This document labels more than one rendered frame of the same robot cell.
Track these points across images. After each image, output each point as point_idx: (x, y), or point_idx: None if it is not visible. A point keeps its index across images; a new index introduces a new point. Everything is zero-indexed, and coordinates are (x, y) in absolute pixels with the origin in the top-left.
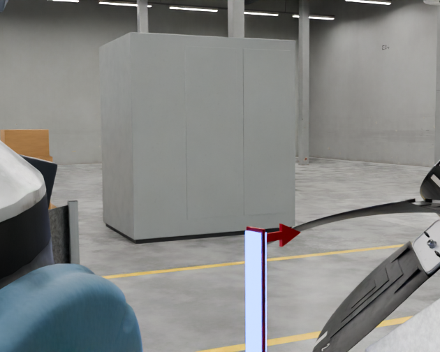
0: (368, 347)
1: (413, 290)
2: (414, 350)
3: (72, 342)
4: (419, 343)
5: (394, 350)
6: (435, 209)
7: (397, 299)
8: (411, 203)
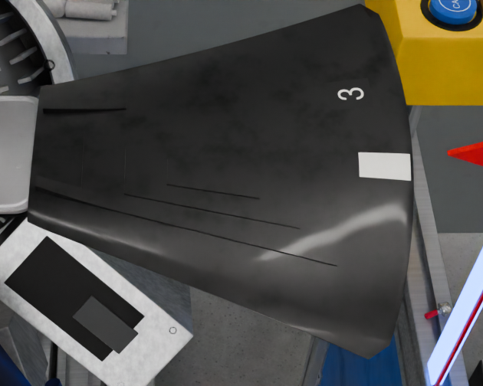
0: (189, 331)
1: None
2: (145, 278)
3: None
4: (135, 271)
5: (165, 300)
6: (204, 57)
7: (5, 371)
8: (333, 12)
